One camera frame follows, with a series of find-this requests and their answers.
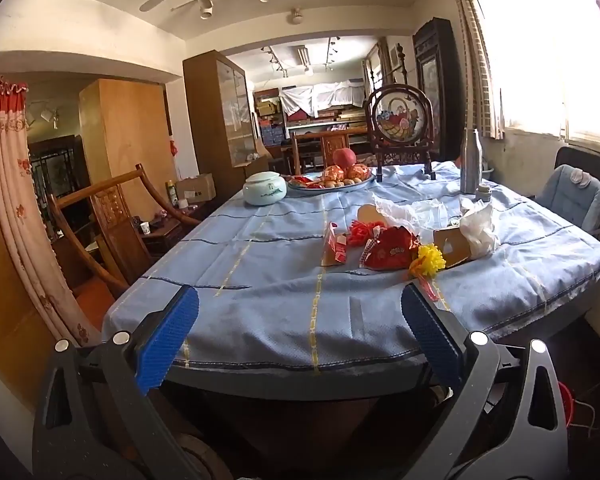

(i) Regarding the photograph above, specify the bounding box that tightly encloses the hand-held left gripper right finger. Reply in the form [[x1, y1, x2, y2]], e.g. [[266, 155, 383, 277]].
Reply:
[[401, 284, 570, 480]]

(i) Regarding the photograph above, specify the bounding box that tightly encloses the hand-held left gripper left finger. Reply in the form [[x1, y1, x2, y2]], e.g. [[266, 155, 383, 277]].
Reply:
[[32, 284, 201, 480]]

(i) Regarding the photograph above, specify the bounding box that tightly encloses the red foam net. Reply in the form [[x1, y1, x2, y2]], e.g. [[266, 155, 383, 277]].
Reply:
[[348, 220, 381, 252]]

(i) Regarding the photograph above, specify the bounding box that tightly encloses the yellow ribbon flower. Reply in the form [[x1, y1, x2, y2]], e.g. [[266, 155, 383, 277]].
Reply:
[[409, 244, 447, 303]]

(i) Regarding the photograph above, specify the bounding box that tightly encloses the cardboard tissue box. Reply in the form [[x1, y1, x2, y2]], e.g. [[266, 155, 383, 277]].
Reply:
[[432, 227, 473, 267]]

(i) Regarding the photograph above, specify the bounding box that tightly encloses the red snack bag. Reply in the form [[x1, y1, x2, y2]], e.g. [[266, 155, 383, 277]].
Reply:
[[360, 225, 421, 272]]

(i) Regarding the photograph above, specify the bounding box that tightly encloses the blue tablecloth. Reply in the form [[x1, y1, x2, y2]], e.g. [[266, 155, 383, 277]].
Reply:
[[101, 160, 600, 373]]

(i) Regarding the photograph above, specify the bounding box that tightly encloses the white tissue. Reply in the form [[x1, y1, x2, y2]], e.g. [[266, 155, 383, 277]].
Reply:
[[459, 203, 501, 261]]

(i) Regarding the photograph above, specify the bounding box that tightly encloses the clear plastic bag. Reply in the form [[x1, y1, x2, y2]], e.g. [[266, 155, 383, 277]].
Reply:
[[374, 195, 461, 233]]

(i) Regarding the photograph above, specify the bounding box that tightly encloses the red paper packet box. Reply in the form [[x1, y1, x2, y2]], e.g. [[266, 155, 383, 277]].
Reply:
[[321, 221, 348, 267]]

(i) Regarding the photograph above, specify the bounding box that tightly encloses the wooden armchair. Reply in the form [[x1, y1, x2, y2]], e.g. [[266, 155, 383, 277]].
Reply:
[[47, 163, 216, 301]]

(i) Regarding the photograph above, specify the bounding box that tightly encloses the grey-rimmed dining table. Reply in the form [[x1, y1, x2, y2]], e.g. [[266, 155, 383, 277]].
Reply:
[[145, 255, 600, 480]]

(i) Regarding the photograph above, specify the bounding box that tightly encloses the steel bottle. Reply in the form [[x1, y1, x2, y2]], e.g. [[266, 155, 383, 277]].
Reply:
[[460, 129, 482, 195]]

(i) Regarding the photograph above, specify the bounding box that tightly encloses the white green ceramic jar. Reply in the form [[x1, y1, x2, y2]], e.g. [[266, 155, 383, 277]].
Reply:
[[243, 171, 287, 206]]

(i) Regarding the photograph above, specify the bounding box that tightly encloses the blue fruit plate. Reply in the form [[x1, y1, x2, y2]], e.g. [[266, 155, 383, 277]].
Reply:
[[286, 172, 375, 192]]

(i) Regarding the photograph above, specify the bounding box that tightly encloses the blue seat cushion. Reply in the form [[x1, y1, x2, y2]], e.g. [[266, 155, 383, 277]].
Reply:
[[536, 164, 600, 231]]

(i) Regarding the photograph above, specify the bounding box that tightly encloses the wooden wardrobe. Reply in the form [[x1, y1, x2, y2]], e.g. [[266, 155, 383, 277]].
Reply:
[[78, 78, 178, 201]]

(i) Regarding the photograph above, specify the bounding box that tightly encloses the carved wooden chair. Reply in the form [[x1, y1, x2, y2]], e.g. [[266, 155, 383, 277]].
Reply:
[[291, 127, 370, 176]]

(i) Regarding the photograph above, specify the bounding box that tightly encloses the round embroidery table screen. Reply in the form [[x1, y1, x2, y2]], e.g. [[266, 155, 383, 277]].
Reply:
[[365, 84, 437, 181]]

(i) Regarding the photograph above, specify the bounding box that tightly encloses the pink floral curtain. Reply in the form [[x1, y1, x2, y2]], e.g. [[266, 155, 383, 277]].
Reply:
[[0, 74, 103, 348]]

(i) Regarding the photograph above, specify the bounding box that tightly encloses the glass-door wooden cabinet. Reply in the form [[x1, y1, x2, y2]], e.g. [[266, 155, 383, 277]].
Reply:
[[182, 50, 253, 188]]

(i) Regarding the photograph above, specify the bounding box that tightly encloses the white dust cloth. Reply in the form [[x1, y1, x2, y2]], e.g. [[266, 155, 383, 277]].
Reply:
[[280, 79, 368, 117]]

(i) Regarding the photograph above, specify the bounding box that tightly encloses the striped window curtain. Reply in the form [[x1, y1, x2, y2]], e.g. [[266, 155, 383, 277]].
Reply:
[[445, 0, 506, 141]]

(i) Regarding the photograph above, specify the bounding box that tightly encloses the dark carved cabinet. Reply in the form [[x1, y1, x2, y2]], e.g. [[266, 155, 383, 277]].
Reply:
[[412, 17, 456, 161]]

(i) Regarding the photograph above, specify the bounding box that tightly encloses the window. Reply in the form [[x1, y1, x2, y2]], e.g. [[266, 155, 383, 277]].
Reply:
[[472, 0, 600, 146]]

